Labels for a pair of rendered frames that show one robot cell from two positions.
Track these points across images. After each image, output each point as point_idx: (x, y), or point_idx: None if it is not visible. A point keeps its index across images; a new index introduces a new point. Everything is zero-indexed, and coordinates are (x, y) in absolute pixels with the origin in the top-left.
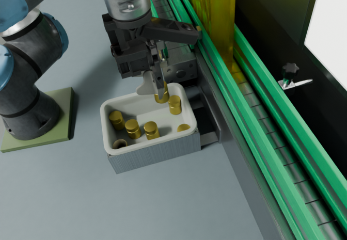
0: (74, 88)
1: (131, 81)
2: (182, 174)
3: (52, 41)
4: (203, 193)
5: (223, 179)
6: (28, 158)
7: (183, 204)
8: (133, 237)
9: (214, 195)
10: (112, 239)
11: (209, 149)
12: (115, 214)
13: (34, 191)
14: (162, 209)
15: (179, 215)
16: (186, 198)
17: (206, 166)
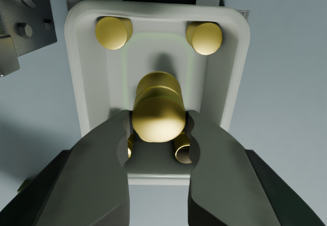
0: (15, 179)
1: (4, 92)
2: (250, 58)
3: None
4: (299, 35)
5: None
6: (136, 221)
7: (294, 71)
8: (291, 137)
9: (314, 19)
10: (279, 157)
11: None
12: (254, 151)
13: (181, 216)
14: (283, 99)
15: (305, 80)
16: (289, 64)
17: (260, 11)
